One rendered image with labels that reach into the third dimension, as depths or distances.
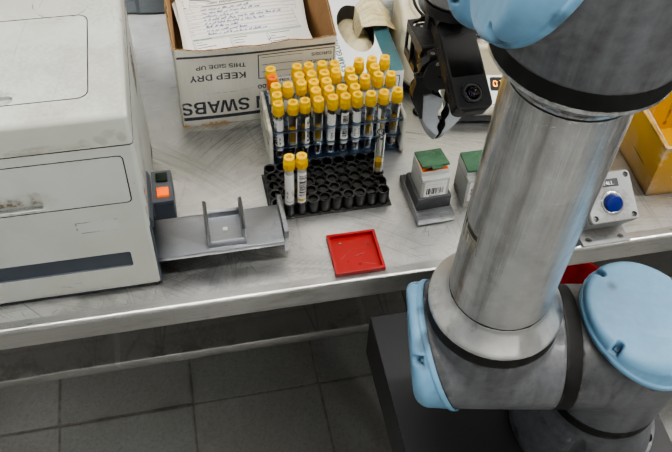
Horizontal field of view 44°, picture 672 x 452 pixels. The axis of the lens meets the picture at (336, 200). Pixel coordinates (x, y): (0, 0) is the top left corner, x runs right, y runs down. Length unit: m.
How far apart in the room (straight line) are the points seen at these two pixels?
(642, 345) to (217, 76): 0.75
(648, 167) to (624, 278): 0.51
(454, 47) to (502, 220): 0.43
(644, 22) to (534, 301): 0.28
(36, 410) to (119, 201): 1.15
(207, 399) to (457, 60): 1.24
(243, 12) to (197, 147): 0.27
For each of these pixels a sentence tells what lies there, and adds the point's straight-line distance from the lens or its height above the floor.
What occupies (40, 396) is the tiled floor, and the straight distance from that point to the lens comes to 2.09.
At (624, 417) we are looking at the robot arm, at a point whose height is 1.07.
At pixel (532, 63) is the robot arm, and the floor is 1.47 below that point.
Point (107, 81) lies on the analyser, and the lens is 0.93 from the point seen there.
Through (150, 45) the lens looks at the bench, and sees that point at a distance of 1.47.
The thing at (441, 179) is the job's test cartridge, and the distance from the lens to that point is 1.14.
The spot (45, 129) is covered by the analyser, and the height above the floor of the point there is 1.16.
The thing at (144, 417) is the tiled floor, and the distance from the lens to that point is 2.01.
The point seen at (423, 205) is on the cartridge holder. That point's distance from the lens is 1.16.
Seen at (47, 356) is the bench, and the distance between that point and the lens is 1.82.
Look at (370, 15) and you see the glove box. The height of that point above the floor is 0.97.
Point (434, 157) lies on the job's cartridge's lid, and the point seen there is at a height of 0.96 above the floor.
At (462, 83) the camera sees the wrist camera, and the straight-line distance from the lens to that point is 0.97.
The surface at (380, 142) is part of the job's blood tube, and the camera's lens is 1.15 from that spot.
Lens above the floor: 1.76
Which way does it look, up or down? 48 degrees down
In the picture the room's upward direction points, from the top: 3 degrees clockwise
